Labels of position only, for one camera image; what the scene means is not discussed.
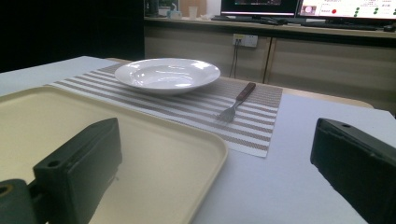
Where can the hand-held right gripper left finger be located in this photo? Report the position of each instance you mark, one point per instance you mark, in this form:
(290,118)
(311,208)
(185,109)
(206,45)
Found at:
(81,168)

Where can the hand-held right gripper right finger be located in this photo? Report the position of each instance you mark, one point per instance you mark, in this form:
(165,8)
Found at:
(358,165)

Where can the cream plastic tray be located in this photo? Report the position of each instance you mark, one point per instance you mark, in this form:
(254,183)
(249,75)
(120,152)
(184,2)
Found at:
(162,161)

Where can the long wooden counter desk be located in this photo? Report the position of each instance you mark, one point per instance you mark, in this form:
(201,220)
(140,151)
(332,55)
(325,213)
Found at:
(311,62)

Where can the white deep plate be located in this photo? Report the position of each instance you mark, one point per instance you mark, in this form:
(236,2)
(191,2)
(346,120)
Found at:
(166,74)

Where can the striped woven placemat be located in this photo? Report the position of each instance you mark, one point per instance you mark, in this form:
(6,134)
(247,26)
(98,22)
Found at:
(199,109)

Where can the black keyboard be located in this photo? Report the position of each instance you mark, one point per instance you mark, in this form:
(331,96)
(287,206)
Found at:
(249,20)
(337,25)

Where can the black computer mouse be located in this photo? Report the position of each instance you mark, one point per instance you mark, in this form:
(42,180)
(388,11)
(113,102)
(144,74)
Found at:
(389,27)

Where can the bright computer monitor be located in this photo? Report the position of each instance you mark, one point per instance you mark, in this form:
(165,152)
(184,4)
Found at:
(347,8)

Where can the light blue tissue box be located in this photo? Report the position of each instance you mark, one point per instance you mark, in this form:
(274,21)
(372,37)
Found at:
(173,13)

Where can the dark computer monitor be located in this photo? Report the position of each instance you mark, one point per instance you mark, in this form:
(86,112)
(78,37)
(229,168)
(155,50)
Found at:
(258,6)

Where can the white paper cup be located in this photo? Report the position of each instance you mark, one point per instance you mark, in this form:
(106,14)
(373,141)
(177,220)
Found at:
(193,12)

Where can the white wall socket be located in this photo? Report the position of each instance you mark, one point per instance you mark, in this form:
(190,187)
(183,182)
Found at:
(245,40)

